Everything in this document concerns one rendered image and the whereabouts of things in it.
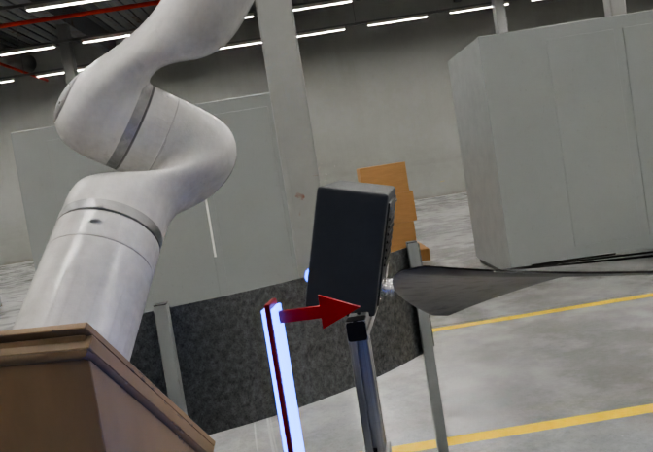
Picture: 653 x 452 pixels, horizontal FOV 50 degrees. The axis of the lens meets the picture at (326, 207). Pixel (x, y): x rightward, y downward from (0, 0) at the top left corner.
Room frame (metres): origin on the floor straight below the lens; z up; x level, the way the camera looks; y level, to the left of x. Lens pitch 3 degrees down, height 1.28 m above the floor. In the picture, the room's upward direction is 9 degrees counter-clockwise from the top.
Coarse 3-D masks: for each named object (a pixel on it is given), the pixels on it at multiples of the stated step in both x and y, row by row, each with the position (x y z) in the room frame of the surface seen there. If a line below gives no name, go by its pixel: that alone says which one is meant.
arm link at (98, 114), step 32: (160, 0) 0.89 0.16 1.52; (192, 0) 0.85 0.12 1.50; (224, 0) 0.86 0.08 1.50; (160, 32) 0.85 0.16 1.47; (192, 32) 0.86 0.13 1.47; (224, 32) 0.88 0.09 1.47; (96, 64) 0.86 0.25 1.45; (128, 64) 0.85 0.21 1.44; (160, 64) 0.87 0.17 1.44; (64, 96) 0.86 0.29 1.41; (96, 96) 0.84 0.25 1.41; (128, 96) 0.86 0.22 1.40; (64, 128) 0.86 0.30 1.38; (96, 128) 0.85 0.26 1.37; (128, 128) 0.86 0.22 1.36; (96, 160) 0.89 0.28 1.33
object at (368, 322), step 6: (366, 312) 1.05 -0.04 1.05; (366, 318) 1.02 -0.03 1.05; (372, 318) 1.10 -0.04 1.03; (348, 324) 1.00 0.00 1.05; (354, 324) 1.00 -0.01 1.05; (360, 324) 1.00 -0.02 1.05; (366, 324) 1.01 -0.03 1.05; (372, 324) 1.09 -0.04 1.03; (348, 330) 1.01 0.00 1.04; (354, 330) 1.00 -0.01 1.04; (360, 330) 1.00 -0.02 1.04; (366, 330) 1.01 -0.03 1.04; (348, 336) 1.01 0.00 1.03; (354, 336) 1.00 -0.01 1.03; (360, 336) 1.00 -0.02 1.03; (366, 336) 1.00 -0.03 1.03
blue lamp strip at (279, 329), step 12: (276, 312) 0.49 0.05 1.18; (276, 324) 0.48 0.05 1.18; (276, 336) 0.48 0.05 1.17; (288, 360) 0.50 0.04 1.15; (288, 372) 0.49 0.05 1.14; (288, 384) 0.49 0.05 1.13; (288, 396) 0.48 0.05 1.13; (288, 408) 0.48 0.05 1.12; (300, 432) 0.50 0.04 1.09; (300, 444) 0.49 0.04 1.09
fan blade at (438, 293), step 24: (552, 264) 0.45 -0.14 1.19; (576, 264) 0.44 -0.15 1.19; (600, 264) 0.42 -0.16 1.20; (624, 264) 0.41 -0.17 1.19; (648, 264) 0.41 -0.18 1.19; (408, 288) 0.47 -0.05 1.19; (432, 288) 0.48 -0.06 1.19; (456, 288) 0.49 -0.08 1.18; (480, 288) 0.51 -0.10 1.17; (504, 288) 0.54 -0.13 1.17; (432, 312) 0.58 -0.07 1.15; (456, 312) 0.59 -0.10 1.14
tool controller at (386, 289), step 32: (320, 192) 1.06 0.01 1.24; (352, 192) 1.06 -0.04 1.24; (384, 192) 1.06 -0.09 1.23; (320, 224) 1.06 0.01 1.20; (352, 224) 1.06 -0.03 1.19; (384, 224) 1.05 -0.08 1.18; (320, 256) 1.07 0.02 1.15; (352, 256) 1.06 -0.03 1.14; (384, 256) 1.07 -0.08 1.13; (320, 288) 1.07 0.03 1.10; (352, 288) 1.06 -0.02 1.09; (384, 288) 1.09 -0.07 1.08
